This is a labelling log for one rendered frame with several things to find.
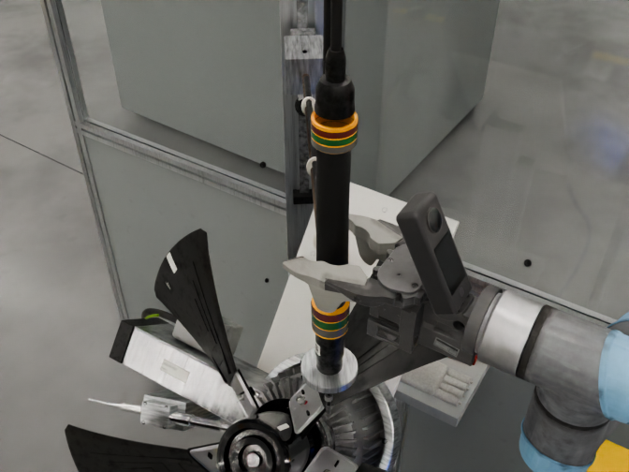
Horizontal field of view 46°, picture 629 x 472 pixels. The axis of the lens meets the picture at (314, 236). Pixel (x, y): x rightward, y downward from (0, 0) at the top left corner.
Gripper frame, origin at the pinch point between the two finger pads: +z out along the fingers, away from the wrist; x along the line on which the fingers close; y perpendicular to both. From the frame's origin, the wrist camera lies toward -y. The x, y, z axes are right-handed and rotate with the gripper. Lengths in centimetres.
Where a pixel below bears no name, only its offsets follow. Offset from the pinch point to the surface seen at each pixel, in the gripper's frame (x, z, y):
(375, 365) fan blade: 9.4, -4.2, 28.8
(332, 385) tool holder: -2.7, -4.2, 19.8
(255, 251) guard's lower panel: 70, 62, 86
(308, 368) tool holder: -2.1, -0.4, 19.8
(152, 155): 70, 96, 66
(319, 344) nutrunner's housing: -2.0, -1.9, 14.4
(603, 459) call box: 33, -36, 57
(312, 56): 48, 30, 8
